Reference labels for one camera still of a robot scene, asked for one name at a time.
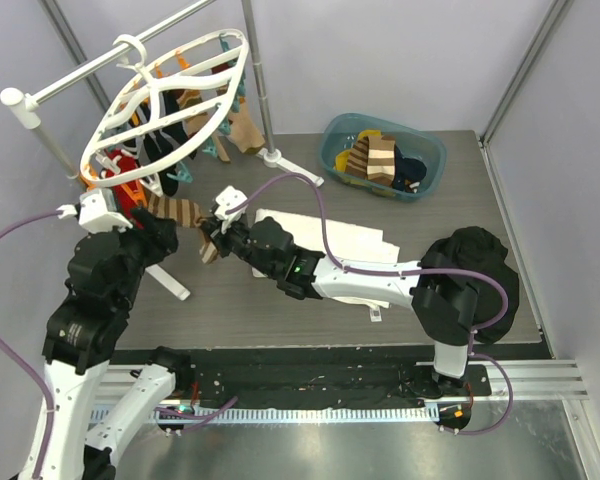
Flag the yellow sock striped cuff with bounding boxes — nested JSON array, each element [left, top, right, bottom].
[[357, 129, 383, 140]]

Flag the white oval clip hanger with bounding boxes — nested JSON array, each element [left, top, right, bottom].
[[80, 29, 249, 196]]

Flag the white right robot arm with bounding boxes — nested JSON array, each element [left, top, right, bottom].
[[201, 217, 478, 397]]

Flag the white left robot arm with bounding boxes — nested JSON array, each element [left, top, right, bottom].
[[16, 207, 193, 479]]

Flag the red sock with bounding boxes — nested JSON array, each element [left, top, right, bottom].
[[107, 149, 147, 228]]

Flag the black sock white stripes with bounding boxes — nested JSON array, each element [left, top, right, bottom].
[[128, 90, 189, 197]]

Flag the beige striped long sock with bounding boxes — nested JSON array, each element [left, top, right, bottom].
[[225, 94, 265, 155]]

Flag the white folded towel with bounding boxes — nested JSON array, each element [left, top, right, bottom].
[[251, 207, 400, 310]]

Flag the maroon tan striped sock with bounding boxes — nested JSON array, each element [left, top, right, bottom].
[[176, 61, 234, 135]]

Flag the white drying rack stand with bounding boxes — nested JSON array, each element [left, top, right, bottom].
[[0, 0, 325, 301]]

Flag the teal plastic basin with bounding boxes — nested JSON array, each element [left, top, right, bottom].
[[319, 113, 447, 202]]

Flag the black crumpled cloth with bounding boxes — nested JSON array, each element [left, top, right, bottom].
[[426, 226, 520, 345]]

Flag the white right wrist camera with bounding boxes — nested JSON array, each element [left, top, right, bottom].
[[212, 185, 247, 234]]

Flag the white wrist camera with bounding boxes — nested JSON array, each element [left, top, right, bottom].
[[212, 185, 247, 234], [57, 188, 133, 234]]

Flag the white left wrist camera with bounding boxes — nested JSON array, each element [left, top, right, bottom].
[[57, 188, 133, 234]]

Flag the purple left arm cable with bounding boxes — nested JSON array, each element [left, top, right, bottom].
[[0, 209, 79, 480]]

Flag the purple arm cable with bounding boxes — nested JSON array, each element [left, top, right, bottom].
[[0, 209, 79, 480], [234, 173, 515, 436]]

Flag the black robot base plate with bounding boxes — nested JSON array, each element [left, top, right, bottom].
[[109, 341, 536, 411]]

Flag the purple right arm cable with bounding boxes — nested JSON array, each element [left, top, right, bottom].
[[234, 173, 515, 436]]

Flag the aluminium cable duct rail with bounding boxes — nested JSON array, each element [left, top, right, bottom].
[[44, 363, 591, 426]]

